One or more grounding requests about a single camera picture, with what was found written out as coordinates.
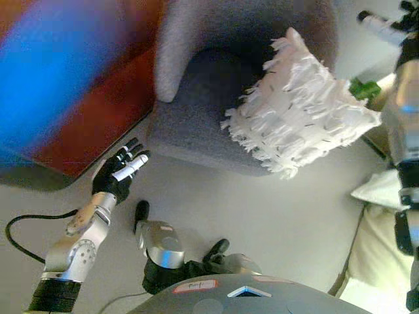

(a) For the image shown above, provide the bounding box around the grey robot torso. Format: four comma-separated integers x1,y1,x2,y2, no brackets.
126,273,373,314

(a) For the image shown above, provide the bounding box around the black robot foot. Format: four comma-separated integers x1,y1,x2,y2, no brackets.
134,200,151,234
204,238,230,262

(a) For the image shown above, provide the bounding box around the cream bed blanket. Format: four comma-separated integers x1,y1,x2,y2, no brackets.
328,201,419,314

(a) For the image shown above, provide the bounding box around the green potted plant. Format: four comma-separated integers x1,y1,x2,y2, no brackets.
348,77,382,101

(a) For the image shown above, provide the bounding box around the white fringed throw pillow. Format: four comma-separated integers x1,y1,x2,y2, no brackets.
219,27,384,181

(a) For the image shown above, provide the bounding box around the silver left robot leg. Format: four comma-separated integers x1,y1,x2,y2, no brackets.
135,220,210,294

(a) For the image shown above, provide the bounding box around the black left robot foot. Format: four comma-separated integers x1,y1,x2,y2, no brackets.
134,200,151,234

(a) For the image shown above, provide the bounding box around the silver robot leg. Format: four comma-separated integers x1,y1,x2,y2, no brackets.
135,220,210,294
202,252,263,276

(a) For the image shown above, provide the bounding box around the thick black wrist cable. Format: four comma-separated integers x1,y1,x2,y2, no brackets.
6,210,80,264

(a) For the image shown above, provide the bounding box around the silver right robot leg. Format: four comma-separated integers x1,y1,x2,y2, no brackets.
202,252,263,276

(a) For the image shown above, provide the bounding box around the grey fabric armchair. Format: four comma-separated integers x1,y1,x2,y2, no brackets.
145,0,340,178

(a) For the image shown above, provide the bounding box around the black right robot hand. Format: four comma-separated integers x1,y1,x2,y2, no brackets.
356,0,419,46

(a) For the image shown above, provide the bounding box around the black right robot foot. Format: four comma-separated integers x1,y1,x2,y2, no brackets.
204,238,230,262

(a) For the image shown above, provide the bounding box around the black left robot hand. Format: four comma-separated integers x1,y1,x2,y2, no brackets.
91,137,152,205

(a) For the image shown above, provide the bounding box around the white bed duvet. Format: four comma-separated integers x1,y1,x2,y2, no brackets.
350,169,404,211

